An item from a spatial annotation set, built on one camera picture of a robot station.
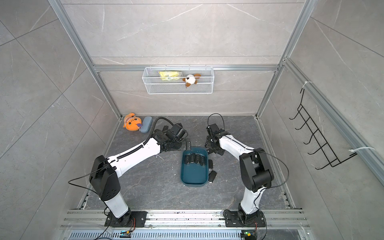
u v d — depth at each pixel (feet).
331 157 1.98
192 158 3.12
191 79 2.81
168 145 1.98
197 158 3.12
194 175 2.95
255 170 1.59
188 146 2.50
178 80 2.91
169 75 2.74
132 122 3.44
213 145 2.30
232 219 2.39
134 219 2.40
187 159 3.05
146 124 3.65
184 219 2.45
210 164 2.95
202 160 3.04
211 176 2.87
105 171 1.62
